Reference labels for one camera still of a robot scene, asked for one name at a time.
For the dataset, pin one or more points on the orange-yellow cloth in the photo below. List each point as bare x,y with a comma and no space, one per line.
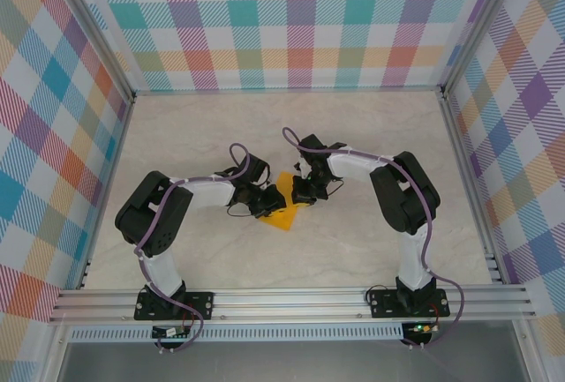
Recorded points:
282,222

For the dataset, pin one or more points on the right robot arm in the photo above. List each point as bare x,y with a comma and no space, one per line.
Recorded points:
406,196

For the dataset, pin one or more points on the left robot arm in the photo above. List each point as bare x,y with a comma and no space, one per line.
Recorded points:
154,219

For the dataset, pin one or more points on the grey metal panel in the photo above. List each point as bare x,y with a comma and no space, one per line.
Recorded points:
287,362

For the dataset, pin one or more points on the controller board with white label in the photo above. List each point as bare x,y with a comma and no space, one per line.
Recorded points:
170,333

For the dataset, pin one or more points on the controller board with lit LED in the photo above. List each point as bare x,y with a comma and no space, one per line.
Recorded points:
423,328

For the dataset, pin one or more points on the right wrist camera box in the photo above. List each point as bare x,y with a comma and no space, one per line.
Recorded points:
313,144

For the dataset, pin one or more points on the long slotted aluminium rail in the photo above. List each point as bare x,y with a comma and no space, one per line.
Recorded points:
287,304

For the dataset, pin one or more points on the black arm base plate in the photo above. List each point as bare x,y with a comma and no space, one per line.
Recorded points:
384,302
201,304

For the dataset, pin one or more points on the aluminium side rail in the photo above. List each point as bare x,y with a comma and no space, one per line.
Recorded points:
103,196
472,188

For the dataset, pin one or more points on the aluminium frame post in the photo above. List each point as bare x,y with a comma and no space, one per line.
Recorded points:
92,31
481,29

